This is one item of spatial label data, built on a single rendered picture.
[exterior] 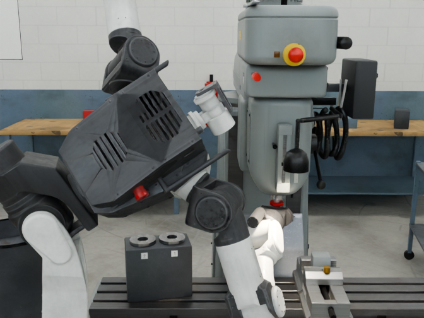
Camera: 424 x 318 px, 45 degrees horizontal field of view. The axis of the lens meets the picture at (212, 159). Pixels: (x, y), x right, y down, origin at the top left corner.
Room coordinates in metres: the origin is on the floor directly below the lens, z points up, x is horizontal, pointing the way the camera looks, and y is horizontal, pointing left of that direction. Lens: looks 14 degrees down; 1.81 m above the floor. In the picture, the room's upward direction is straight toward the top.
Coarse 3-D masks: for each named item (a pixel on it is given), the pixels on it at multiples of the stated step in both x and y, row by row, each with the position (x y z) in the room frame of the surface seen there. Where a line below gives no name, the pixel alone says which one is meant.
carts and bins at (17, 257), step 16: (416, 176) 3.95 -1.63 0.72; (416, 192) 3.95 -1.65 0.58; (0, 224) 3.16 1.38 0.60; (416, 224) 3.96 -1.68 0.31; (0, 240) 3.11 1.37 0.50; (16, 240) 3.12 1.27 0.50; (0, 256) 2.76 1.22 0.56; (16, 256) 2.78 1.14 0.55; (32, 256) 2.84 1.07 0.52; (0, 272) 2.76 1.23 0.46; (16, 272) 2.78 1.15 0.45; (32, 272) 2.84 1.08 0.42; (0, 288) 2.77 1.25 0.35; (16, 288) 2.79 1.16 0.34; (32, 288) 2.84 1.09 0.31; (0, 304) 2.78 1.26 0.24; (16, 304) 2.79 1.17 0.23; (32, 304) 2.84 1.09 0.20
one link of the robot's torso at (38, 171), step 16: (0, 144) 1.23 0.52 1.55; (0, 160) 1.15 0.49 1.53; (16, 160) 1.17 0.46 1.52; (32, 160) 1.19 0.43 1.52; (48, 160) 1.22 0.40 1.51; (0, 176) 1.14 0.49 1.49; (16, 176) 1.14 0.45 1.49; (32, 176) 1.15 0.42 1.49; (48, 176) 1.16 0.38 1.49; (64, 176) 1.20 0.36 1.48; (0, 192) 1.15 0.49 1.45; (16, 192) 1.14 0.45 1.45; (32, 192) 1.15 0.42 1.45; (48, 192) 1.16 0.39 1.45; (64, 192) 1.17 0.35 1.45; (80, 208) 1.17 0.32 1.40; (80, 224) 1.22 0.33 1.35; (96, 224) 1.18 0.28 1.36
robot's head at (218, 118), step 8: (200, 104) 1.31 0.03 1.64; (208, 104) 1.31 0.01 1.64; (216, 104) 1.31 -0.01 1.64; (200, 112) 1.34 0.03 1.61; (208, 112) 1.31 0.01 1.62; (216, 112) 1.31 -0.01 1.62; (224, 112) 1.31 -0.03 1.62; (200, 120) 1.30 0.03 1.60; (208, 120) 1.31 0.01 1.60; (216, 120) 1.30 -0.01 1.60; (224, 120) 1.31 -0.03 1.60; (232, 120) 1.33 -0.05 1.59; (216, 128) 1.31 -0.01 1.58; (224, 128) 1.31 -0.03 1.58
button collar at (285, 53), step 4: (292, 44) 1.40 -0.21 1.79; (296, 44) 1.40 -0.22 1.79; (288, 48) 1.40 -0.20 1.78; (300, 48) 1.40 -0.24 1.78; (284, 52) 1.40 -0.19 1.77; (304, 52) 1.40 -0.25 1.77; (284, 56) 1.40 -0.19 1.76; (304, 56) 1.40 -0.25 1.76; (284, 60) 1.41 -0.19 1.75; (288, 60) 1.40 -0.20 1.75; (288, 64) 1.40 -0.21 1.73; (292, 64) 1.40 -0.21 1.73; (296, 64) 1.40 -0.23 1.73
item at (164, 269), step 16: (128, 240) 1.65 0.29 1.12; (144, 240) 1.65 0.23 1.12; (160, 240) 1.63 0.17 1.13; (176, 240) 1.62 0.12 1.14; (128, 256) 1.56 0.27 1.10; (144, 256) 1.57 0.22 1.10; (160, 256) 1.58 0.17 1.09; (176, 256) 1.60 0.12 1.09; (128, 272) 1.56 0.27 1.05; (144, 272) 1.57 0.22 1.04; (160, 272) 1.58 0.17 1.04; (176, 272) 1.60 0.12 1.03; (128, 288) 1.56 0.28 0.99; (144, 288) 1.57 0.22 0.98; (160, 288) 1.58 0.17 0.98; (176, 288) 1.59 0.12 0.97
